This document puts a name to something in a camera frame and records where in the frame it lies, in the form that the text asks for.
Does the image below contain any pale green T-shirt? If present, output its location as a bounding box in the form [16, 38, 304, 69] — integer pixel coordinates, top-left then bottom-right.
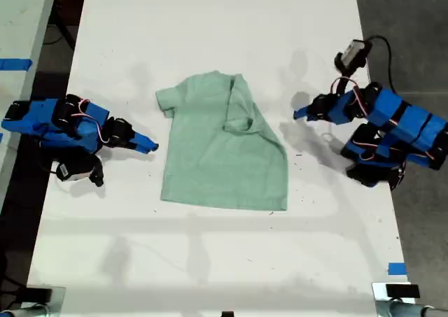
[155, 70, 289, 212]

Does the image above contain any long blue tape strip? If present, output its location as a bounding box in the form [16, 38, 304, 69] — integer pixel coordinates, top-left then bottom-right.
[0, 58, 33, 72]

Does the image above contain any white side table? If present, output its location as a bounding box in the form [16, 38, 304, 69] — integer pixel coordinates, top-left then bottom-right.
[0, 0, 60, 201]

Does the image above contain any metal table clamp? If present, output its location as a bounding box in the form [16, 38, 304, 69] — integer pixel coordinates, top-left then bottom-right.
[0, 285, 67, 317]
[371, 281, 421, 317]

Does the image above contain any short blue tape strip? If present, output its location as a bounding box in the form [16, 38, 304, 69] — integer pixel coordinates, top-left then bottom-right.
[387, 262, 408, 276]

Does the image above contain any black camera box on stalk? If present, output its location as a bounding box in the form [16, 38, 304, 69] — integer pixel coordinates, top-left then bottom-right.
[55, 152, 106, 188]
[333, 39, 373, 78]

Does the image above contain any black camera cable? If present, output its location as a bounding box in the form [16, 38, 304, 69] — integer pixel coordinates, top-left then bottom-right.
[40, 154, 62, 175]
[362, 34, 398, 92]

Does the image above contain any thin dark floor cable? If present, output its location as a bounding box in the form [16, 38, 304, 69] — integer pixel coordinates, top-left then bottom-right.
[44, 12, 77, 51]

